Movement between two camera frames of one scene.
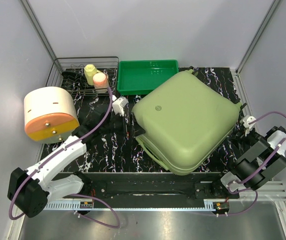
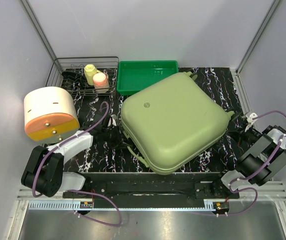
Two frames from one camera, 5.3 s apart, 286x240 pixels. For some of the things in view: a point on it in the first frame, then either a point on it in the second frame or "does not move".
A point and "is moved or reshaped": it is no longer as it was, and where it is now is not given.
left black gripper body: x=118 y=125 -> x=113 y=136
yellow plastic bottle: x=90 y=70 does not move
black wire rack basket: x=68 y=73 does not move
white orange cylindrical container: x=50 y=115 does not move
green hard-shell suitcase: x=186 y=120 is moved or reshaped
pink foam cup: x=101 y=82 does not move
